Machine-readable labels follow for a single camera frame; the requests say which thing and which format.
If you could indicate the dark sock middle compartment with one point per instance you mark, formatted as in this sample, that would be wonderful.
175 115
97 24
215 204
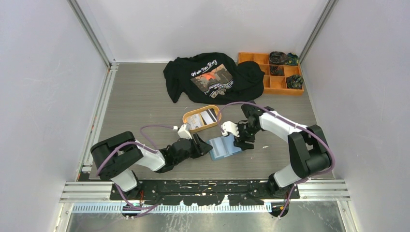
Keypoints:
276 70

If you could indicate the dark rolled sock top left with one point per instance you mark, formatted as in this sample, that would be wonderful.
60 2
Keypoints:
277 58

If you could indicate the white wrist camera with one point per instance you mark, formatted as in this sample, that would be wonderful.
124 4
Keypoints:
184 131
228 128

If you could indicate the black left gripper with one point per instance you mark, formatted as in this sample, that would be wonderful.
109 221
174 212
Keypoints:
201 147

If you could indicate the orange wooden compartment tray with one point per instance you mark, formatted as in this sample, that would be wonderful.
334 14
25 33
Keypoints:
275 76

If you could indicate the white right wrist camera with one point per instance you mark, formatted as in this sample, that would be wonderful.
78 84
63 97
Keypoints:
228 128

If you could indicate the green patterned sock lower right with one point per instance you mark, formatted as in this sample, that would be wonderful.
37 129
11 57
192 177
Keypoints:
294 82

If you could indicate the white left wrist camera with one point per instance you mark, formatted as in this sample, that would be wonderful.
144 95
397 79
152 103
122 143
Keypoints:
184 131

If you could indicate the green rolled sock top right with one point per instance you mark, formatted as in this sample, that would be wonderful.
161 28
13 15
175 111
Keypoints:
292 59

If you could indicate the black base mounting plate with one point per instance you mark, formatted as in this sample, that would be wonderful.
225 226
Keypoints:
208 192

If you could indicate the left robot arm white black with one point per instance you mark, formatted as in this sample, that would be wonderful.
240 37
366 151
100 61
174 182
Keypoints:
114 156

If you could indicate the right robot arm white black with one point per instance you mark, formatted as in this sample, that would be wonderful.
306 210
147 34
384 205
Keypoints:
308 149

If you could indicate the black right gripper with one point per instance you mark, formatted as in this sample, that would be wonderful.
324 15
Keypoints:
240 141

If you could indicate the silver vip card in tray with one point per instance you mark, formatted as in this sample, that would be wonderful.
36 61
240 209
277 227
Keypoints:
195 121

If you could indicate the black printed t-shirt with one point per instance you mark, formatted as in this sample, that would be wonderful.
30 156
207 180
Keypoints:
213 78

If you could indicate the blue leather card holder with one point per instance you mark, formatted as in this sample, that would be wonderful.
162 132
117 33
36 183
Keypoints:
223 147

